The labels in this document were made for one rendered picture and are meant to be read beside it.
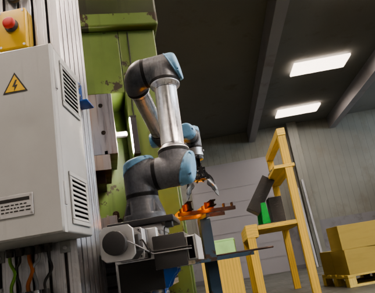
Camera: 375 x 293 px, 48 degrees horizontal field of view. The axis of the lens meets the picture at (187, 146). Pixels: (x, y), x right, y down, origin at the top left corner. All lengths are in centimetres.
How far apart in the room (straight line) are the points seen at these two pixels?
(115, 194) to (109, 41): 107
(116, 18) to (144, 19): 19
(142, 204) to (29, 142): 55
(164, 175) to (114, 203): 158
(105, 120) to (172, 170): 128
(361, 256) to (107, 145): 467
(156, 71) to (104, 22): 149
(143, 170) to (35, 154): 55
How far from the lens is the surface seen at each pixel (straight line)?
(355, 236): 653
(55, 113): 105
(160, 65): 164
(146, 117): 183
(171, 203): 271
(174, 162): 147
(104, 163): 259
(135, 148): 273
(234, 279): 566
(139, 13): 314
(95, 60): 301
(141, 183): 149
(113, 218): 253
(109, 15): 312
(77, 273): 118
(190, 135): 190
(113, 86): 292
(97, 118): 268
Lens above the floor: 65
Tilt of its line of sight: 15 degrees up
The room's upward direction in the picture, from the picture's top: 9 degrees counter-clockwise
